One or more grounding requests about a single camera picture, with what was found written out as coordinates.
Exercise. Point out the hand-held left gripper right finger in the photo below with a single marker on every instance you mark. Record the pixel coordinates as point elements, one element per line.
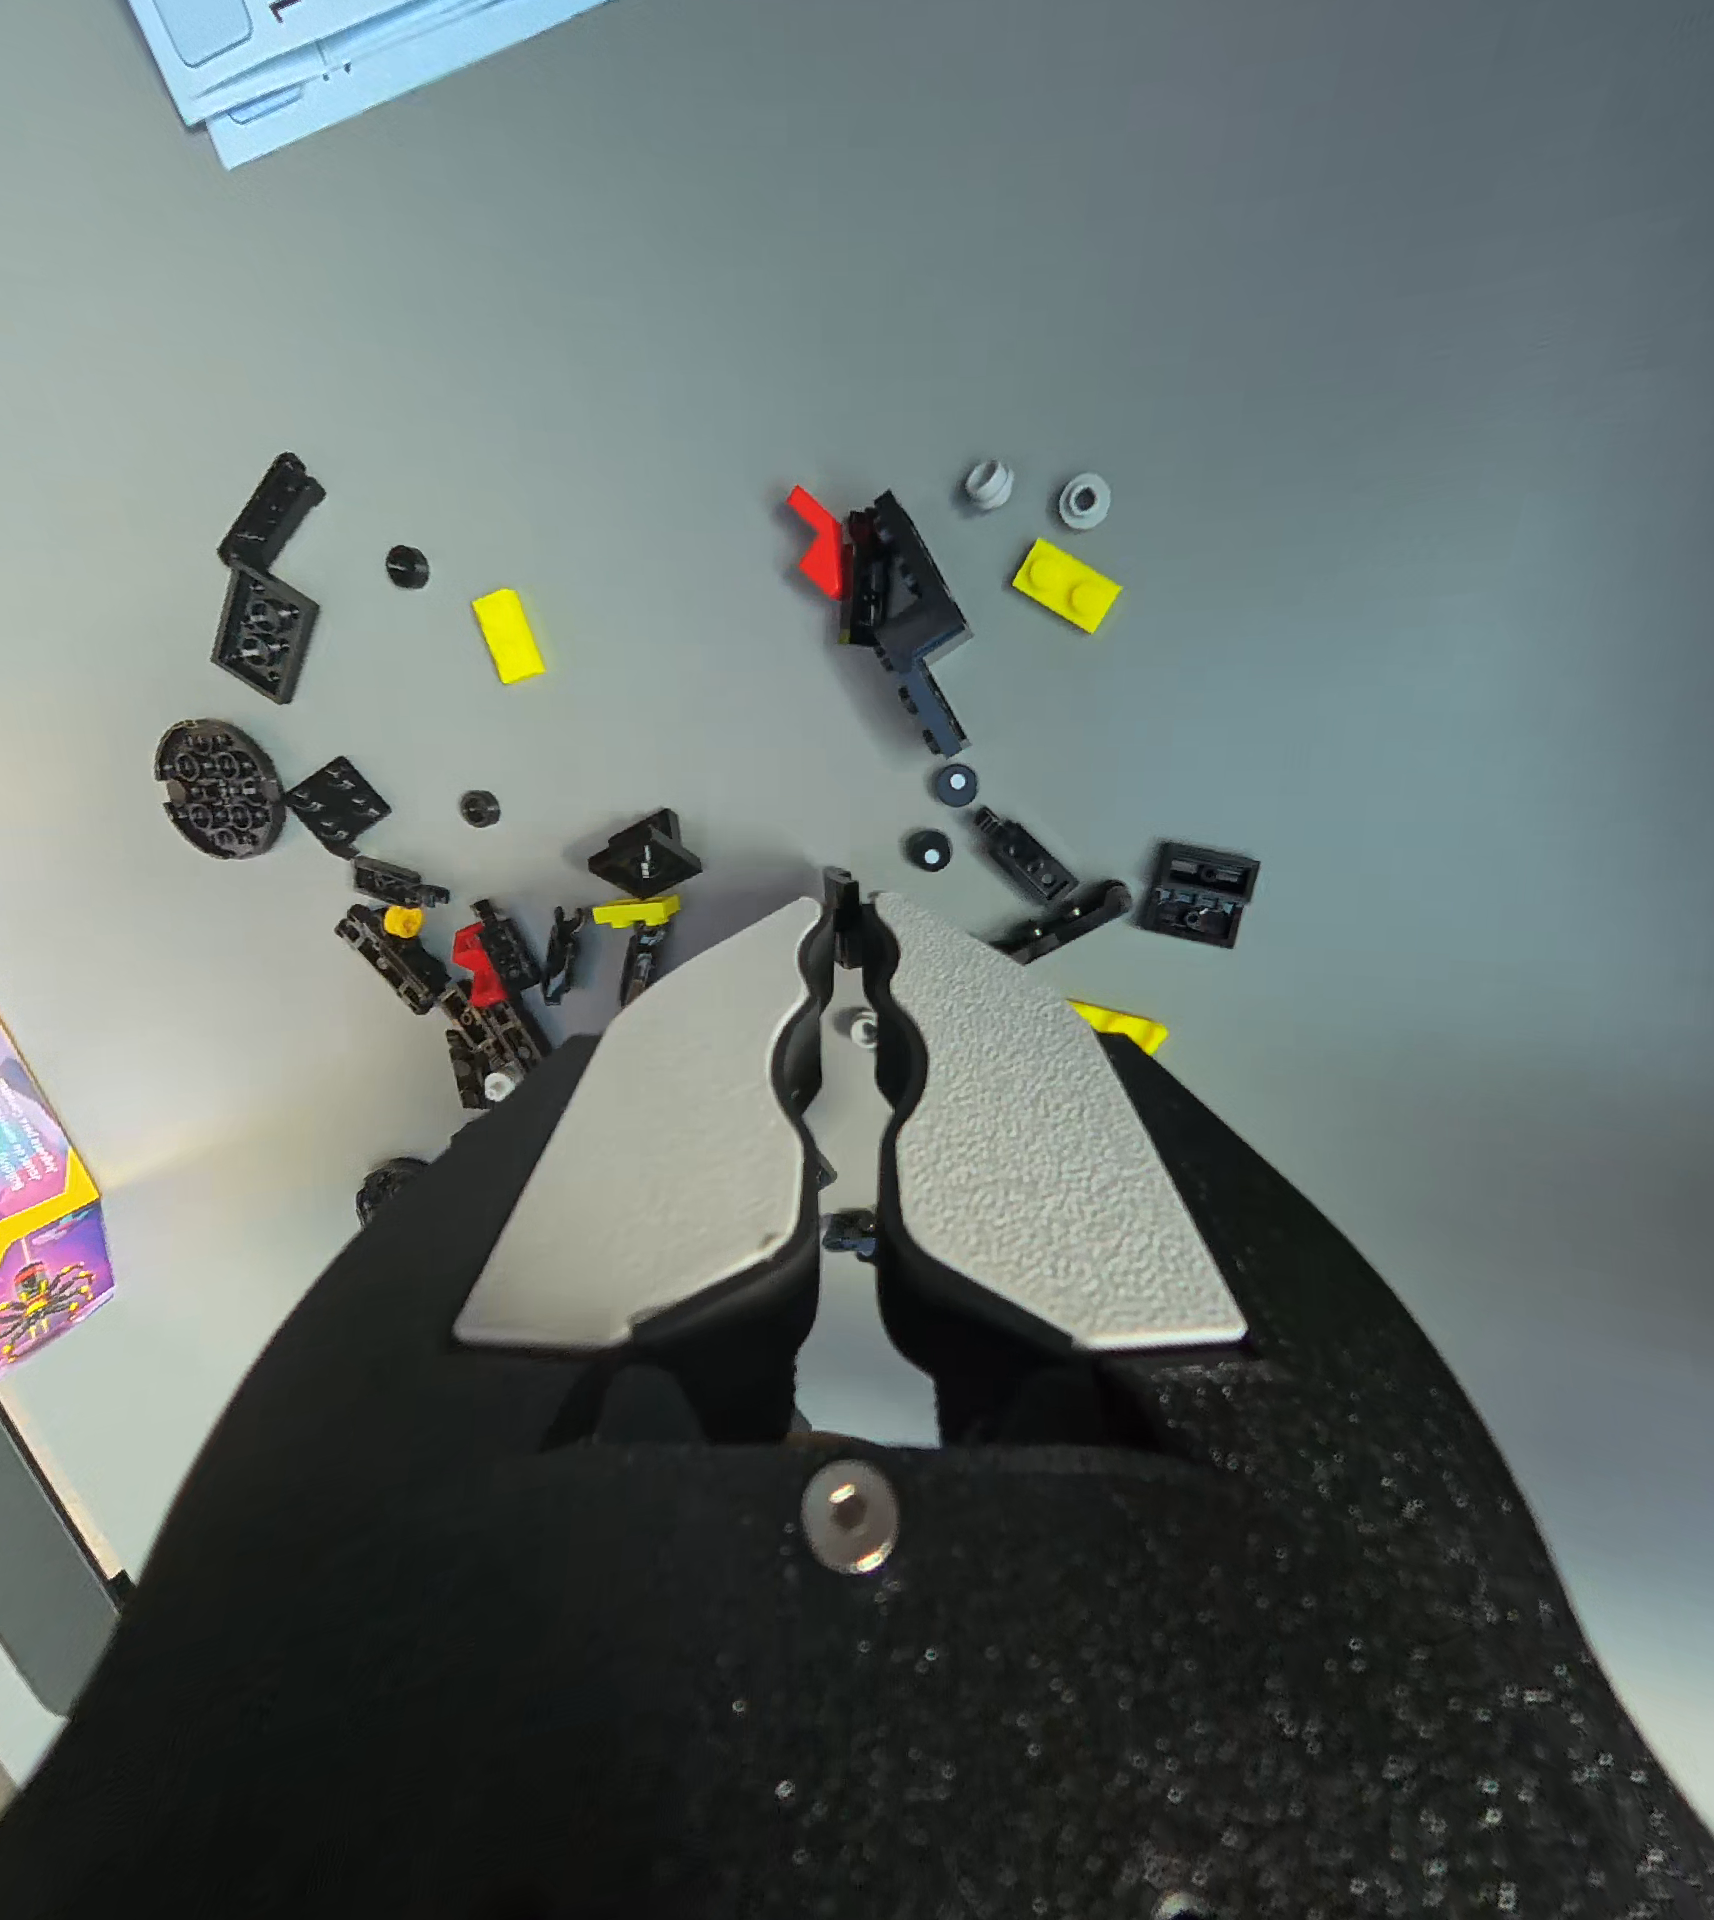
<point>1052,1171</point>

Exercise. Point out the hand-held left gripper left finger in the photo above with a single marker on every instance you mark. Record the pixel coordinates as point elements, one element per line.
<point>646,1171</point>

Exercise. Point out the small black clip brick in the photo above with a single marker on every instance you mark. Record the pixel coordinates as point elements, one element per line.
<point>838,901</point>

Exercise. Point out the yellow wedge brick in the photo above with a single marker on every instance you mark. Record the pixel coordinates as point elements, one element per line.
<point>1125,1027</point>

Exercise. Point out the small dark blue brick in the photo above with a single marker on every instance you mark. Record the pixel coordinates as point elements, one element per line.
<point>849,1237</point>

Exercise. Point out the black rounded bar brick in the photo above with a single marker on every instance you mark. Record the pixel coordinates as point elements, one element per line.
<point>1065,928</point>

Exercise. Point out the black round wheel brick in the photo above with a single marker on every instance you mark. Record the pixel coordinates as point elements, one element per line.
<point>387,1185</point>

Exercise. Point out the yellow flat plate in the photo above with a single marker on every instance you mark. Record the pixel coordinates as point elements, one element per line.
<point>636,910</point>

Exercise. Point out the small red brick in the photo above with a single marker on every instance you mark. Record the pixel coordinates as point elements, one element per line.
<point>479,963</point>

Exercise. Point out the black wedge brick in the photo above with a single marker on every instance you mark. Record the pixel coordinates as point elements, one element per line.
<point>642,856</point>

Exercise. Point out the black narrow studded plate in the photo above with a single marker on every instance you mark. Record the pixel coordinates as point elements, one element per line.
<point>1025,852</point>

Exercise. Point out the cluster of black toy bricks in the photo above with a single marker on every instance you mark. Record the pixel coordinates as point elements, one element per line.
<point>400,970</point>

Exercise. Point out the dark round white dot tile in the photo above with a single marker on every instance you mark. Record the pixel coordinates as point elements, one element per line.
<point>953,785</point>
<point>927,852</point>

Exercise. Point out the black angled studded plate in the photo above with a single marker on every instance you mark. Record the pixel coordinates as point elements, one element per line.
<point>340,803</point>

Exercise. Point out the yellow slope brick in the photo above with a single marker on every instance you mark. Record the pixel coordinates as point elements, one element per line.
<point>512,635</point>

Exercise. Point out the black stepped brick assembly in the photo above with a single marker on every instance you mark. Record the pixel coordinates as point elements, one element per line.
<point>908,622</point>

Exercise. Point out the black round studded plate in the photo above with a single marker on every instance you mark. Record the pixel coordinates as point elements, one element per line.
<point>215,787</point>

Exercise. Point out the yellow two stud plate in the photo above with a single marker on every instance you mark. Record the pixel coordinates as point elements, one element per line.
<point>1065,587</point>

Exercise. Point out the red angled brick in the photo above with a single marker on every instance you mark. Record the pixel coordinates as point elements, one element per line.
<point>815,550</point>

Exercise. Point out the black square studded plate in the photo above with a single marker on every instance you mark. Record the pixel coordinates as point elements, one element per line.
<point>264,635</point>

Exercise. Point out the blue instruction booklet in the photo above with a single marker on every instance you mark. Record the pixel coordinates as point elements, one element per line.
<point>329,61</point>

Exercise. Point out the black square bracket brick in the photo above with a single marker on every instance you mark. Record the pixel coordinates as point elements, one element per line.
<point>1200,896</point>

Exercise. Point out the black long bracket brick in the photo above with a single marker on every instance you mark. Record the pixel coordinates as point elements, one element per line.
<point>270,507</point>

